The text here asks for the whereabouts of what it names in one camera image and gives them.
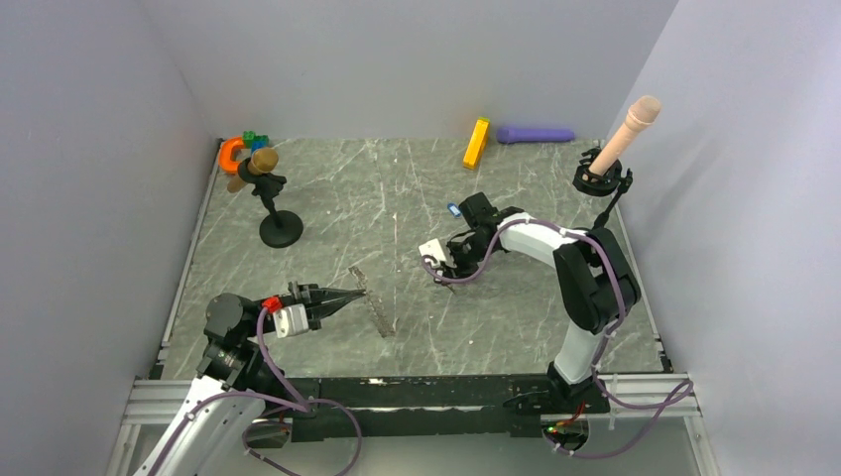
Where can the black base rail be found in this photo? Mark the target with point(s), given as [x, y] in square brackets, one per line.
[516, 404]

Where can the left black microphone stand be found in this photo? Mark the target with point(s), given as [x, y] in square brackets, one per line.
[280, 228]

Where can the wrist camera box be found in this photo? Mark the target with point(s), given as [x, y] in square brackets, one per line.
[435, 254]
[285, 320]

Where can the purple cylinder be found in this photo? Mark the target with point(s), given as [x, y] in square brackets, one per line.
[516, 135]

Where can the black microphone stand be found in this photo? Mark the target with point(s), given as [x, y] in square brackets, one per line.
[615, 182]
[280, 228]

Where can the brown microphone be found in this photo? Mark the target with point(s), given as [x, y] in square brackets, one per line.
[261, 163]

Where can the blue key tag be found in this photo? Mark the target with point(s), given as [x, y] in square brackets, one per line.
[454, 210]

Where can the right black microphone stand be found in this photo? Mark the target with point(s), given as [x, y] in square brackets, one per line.
[615, 182]

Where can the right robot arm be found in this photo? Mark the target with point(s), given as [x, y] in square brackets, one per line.
[597, 284]

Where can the beige microphone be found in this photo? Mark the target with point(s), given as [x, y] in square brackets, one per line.
[640, 116]

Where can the orange horseshoe toy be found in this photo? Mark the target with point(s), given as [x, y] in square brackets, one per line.
[227, 154]

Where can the green toy brick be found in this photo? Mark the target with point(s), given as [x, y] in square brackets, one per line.
[249, 136]

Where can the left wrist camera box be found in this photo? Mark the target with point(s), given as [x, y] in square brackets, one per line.
[285, 320]

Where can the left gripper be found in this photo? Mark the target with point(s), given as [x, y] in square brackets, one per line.
[311, 295]

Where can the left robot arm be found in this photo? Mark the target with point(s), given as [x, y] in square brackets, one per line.
[238, 386]

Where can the blue toy brick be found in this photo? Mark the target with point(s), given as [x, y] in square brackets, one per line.
[256, 145]

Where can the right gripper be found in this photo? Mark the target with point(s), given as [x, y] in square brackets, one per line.
[454, 269]

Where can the yellow block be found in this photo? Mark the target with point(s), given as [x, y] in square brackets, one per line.
[476, 144]

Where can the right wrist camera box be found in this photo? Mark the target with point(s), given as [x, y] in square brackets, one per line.
[435, 254]

